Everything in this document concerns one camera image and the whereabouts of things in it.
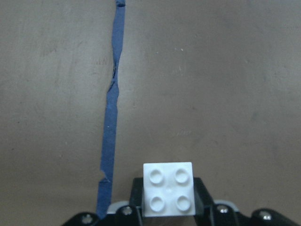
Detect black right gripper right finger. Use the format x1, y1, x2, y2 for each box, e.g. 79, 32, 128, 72
193, 178, 296, 226

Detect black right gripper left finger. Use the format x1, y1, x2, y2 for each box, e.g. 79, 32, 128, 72
63, 178, 143, 226

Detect white block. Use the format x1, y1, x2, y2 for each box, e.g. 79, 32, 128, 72
143, 162, 196, 218

